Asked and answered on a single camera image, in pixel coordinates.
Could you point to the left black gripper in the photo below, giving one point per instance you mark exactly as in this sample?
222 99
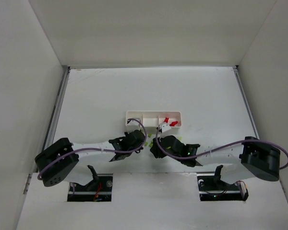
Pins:
139 138

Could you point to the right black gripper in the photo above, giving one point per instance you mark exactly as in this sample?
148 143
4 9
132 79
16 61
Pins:
156 148

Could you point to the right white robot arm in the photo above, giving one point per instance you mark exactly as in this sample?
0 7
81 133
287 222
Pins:
235 161

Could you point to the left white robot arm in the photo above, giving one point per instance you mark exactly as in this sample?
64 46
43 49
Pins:
72 162

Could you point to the white three-compartment tray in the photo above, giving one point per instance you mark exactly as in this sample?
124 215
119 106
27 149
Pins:
154 118

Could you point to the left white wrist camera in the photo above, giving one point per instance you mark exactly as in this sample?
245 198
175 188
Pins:
133 123

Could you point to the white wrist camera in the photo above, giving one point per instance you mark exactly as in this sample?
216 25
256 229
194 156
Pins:
163 127
133 123

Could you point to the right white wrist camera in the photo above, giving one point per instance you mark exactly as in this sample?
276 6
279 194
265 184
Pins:
163 127

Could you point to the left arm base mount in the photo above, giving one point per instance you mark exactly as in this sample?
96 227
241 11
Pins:
98 189

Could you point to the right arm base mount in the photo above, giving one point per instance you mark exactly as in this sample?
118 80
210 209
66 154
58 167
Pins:
211 188

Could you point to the left aluminium rail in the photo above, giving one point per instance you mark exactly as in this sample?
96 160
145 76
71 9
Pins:
51 130

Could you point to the aluminium rail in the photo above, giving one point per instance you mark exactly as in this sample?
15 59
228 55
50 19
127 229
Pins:
51 130
236 72

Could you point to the right aluminium rail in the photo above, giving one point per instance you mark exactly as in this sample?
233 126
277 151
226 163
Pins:
236 72

